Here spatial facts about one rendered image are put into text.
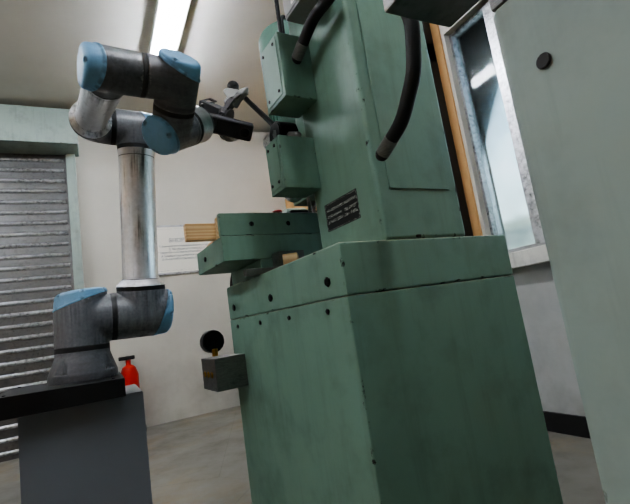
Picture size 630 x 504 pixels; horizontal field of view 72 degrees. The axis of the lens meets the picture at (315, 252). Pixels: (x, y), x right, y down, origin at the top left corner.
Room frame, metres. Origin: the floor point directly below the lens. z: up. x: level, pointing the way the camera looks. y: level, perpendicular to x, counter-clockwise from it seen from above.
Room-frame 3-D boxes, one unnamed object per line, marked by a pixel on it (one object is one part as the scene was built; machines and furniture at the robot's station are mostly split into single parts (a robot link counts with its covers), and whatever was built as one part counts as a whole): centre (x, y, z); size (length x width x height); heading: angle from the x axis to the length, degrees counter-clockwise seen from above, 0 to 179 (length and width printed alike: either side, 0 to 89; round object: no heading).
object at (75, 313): (1.34, 0.74, 0.79); 0.17 x 0.15 x 0.18; 122
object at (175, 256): (3.93, 1.17, 1.48); 0.64 x 0.02 x 0.46; 118
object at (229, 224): (1.14, -0.04, 0.93); 0.60 x 0.02 x 0.06; 122
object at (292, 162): (0.93, 0.02, 1.02); 0.09 x 0.07 x 0.12; 122
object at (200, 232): (1.16, 0.00, 0.92); 0.68 x 0.02 x 0.04; 122
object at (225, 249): (1.27, 0.03, 0.87); 0.61 x 0.30 x 0.06; 122
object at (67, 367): (1.33, 0.75, 0.65); 0.19 x 0.19 x 0.10
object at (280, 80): (0.91, 0.00, 1.22); 0.09 x 0.08 x 0.15; 32
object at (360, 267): (1.07, -0.08, 0.76); 0.57 x 0.45 x 0.09; 32
